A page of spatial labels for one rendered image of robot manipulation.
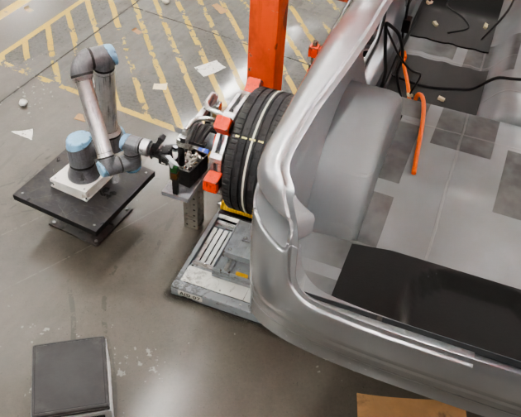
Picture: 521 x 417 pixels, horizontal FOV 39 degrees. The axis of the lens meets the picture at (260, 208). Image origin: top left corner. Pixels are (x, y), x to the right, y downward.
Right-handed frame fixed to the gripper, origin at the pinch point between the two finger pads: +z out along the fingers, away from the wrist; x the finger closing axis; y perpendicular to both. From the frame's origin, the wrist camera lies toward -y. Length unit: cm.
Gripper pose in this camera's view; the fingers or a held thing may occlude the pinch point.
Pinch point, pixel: (184, 155)
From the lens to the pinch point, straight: 381.6
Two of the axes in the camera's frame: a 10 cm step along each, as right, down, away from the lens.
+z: 9.3, 2.8, -2.2
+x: -3.6, 6.4, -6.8
